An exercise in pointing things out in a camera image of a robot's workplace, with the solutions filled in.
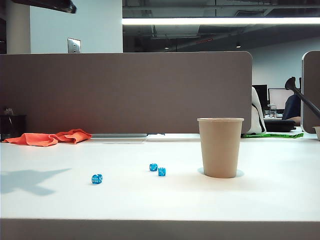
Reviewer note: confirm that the dark computer monitor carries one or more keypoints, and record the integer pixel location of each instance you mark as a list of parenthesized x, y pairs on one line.
[(262, 95)]

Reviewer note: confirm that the narrow brown desk partition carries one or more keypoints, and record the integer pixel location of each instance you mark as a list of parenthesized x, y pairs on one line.
[(312, 75)]

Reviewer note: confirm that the translucent blue die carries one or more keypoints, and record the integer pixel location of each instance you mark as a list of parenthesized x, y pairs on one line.
[(96, 179), (162, 171), (153, 167)]

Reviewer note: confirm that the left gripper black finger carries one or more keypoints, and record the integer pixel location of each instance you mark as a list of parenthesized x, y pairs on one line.
[(57, 5)]

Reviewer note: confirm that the seated person dark shirt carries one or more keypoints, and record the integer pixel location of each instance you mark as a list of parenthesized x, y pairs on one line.
[(292, 107)]

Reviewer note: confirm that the black slanted pole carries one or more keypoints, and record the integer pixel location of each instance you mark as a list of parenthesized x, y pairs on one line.
[(290, 83)]

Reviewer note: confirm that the long ceiling light strip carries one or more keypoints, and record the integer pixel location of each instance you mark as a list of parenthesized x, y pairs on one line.
[(212, 21)]

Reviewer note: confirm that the metal wall plate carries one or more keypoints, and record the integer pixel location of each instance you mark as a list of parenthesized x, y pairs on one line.
[(74, 45)]

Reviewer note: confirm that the beige paper bowl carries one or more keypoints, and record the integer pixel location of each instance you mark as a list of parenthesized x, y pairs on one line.
[(317, 132)]

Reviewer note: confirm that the brown paper cup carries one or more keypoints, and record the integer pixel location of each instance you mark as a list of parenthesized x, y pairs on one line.
[(220, 150)]

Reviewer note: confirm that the wide brown desk partition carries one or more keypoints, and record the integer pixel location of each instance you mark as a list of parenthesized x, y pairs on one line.
[(125, 92)]

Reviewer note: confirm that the crumpled orange cloth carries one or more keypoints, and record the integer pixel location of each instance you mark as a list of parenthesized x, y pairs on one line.
[(37, 140)]

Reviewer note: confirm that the clear drinking glass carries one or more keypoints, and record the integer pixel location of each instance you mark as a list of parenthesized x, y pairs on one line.
[(273, 112)]

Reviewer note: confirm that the lit computer monitor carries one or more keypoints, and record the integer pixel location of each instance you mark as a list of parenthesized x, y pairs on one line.
[(277, 100)]

